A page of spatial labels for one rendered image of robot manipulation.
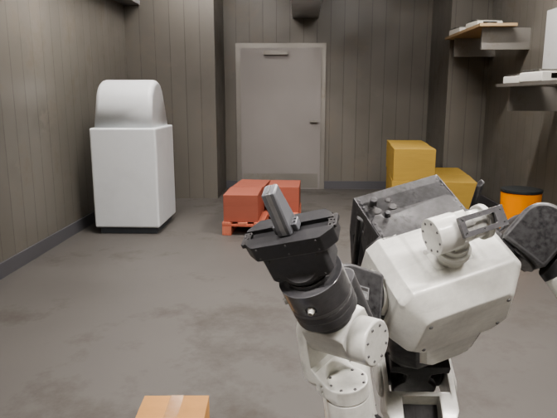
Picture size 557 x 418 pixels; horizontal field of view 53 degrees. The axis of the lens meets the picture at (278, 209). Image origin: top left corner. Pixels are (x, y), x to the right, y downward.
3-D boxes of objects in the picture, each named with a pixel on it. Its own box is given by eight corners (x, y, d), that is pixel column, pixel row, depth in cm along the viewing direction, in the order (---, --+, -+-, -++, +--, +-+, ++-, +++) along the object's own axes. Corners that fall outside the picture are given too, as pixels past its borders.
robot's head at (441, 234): (416, 244, 101) (424, 211, 95) (464, 229, 103) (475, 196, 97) (435, 271, 97) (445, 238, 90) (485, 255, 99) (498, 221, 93)
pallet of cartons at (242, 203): (237, 211, 681) (237, 178, 672) (301, 212, 676) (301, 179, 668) (221, 235, 564) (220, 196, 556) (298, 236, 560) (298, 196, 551)
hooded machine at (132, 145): (120, 217, 652) (112, 80, 621) (176, 217, 649) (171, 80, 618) (95, 234, 572) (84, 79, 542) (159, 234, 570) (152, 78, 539)
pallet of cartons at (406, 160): (390, 229, 593) (394, 149, 576) (375, 203, 733) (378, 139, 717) (489, 230, 587) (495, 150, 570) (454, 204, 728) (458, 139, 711)
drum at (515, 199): (544, 255, 495) (550, 192, 483) (503, 255, 496) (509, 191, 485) (527, 244, 531) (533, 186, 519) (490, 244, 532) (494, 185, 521)
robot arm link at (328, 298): (251, 214, 74) (283, 276, 80) (232, 264, 67) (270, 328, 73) (340, 196, 69) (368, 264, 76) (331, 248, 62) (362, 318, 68)
